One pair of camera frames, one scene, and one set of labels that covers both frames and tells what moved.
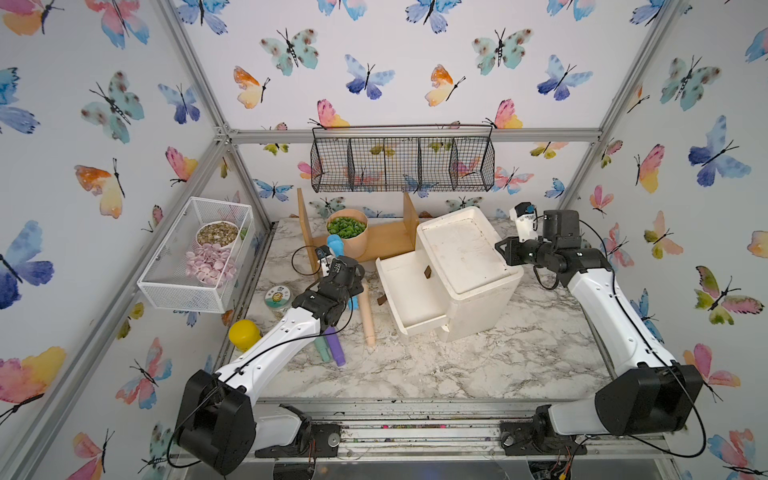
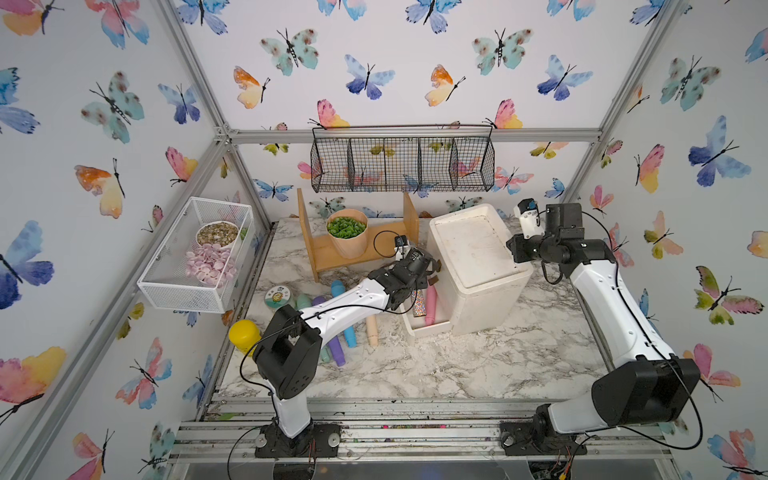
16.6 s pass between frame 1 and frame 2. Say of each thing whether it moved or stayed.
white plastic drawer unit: moved
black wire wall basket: stayed
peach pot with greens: stayed
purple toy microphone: stayed
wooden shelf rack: stayed
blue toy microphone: moved
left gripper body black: moved
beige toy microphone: stayed
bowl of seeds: stayed
